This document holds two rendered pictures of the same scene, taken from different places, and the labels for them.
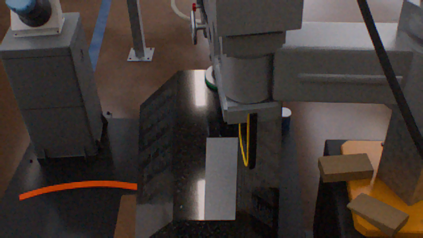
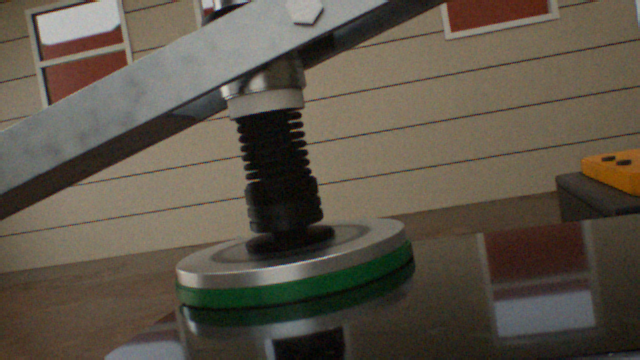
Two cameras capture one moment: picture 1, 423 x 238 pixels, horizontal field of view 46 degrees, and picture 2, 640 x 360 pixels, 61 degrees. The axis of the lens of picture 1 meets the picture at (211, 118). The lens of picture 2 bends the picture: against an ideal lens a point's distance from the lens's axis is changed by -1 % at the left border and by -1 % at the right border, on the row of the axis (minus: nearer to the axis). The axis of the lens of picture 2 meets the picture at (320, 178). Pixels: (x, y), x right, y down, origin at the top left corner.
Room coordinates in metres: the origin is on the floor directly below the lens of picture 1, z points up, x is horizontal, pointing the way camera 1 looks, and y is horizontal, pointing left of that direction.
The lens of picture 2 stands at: (1.96, 0.41, 0.91)
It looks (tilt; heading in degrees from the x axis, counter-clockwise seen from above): 3 degrees down; 280
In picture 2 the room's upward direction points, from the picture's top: 10 degrees counter-clockwise
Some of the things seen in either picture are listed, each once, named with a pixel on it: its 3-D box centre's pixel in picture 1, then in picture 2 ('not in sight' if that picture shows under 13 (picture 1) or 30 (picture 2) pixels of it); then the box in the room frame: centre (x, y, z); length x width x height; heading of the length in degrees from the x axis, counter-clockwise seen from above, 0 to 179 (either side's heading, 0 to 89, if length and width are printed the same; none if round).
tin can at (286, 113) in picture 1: (283, 119); not in sight; (2.59, -0.49, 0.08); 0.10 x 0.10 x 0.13
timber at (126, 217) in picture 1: (130, 221); not in sight; (1.78, 0.48, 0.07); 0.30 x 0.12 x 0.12; 178
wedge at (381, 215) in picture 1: (377, 210); not in sight; (1.19, -0.60, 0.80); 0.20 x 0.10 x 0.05; 40
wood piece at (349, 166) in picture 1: (345, 167); not in sight; (1.42, -0.54, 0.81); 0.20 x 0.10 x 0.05; 93
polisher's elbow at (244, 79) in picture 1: (248, 65); not in sight; (1.43, -0.14, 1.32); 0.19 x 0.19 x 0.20
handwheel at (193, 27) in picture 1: (201, 27); not in sight; (1.96, 0.02, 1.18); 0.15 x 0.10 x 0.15; 4
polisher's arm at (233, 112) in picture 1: (233, 36); not in sight; (1.70, -0.10, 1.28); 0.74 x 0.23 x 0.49; 4
